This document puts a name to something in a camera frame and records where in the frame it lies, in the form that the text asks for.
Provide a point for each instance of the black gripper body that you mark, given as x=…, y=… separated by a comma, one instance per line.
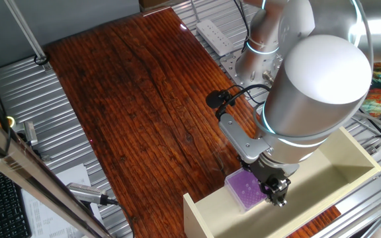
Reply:
x=270, y=170

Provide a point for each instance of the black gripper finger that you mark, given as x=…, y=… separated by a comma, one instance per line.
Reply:
x=278, y=191

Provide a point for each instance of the clear box with purple insert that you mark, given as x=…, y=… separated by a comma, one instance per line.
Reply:
x=243, y=190

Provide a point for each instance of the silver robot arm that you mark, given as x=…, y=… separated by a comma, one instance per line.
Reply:
x=309, y=82

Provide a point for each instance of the cream wooden shelf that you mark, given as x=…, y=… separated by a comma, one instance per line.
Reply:
x=326, y=185

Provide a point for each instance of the white power strip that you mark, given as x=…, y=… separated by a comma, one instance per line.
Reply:
x=214, y=36

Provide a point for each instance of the brown wood grain board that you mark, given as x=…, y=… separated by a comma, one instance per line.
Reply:
x=117, y=125

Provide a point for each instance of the brown cardboard box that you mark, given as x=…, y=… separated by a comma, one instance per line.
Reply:
x=154, y=4

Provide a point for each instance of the printed paper sheet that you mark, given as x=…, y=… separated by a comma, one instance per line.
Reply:
x=45, y=218

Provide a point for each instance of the black keyboard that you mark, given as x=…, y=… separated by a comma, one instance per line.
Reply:
x=2, y=205

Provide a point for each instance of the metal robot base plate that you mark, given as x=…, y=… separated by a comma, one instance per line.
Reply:
x=230, y=64

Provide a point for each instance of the silver camera with ribbed housing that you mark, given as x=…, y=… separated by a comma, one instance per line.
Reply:
x=84, y=193

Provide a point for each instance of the aluminium frame beam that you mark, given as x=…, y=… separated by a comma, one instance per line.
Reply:
x=28, y=178

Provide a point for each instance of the slanted aluminium frame post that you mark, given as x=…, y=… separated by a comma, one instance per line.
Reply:
x=25, y=31

